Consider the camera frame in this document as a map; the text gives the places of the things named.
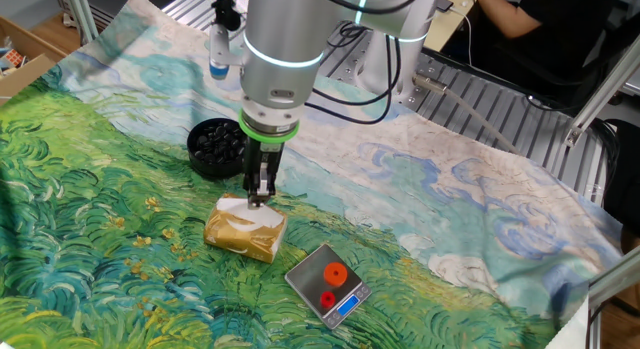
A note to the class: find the gold tissue pack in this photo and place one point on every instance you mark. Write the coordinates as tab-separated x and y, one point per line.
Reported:
240	239

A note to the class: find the painted landscape tablecloth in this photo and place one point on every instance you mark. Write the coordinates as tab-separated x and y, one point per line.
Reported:
150	289

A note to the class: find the white paper napkin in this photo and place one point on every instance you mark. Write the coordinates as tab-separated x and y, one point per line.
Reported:
265	218

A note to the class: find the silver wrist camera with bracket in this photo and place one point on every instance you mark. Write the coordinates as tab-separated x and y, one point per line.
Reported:
219	49

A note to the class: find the colourful puzzle cube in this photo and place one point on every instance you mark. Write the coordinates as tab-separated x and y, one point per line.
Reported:
15	58

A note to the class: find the bare person forearm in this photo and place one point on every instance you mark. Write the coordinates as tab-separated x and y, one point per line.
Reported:
505	16

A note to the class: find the silver digital pocket scale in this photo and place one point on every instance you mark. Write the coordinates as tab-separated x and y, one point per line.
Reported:
312	279

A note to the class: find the beige wooden board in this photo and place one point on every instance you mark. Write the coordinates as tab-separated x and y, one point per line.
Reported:
447	31

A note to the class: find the slanted aluminium frame post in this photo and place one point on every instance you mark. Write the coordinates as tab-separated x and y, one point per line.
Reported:
600	99

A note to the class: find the aluminium frame corner bar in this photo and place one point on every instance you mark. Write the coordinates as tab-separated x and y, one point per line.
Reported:
615	279

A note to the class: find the brown cardboard box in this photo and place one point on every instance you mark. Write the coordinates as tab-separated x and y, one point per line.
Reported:
25	81

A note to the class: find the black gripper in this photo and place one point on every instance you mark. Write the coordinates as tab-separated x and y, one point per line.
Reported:
265	151

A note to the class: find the black round container of stones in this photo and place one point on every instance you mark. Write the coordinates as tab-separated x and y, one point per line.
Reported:
215	149

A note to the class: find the person in black shirt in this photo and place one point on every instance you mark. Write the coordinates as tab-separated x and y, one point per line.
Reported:
565	44

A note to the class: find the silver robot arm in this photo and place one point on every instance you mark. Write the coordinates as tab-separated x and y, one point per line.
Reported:
280	39

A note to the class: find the thin aluminium frame post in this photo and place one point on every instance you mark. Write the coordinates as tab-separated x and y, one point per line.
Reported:
82	14

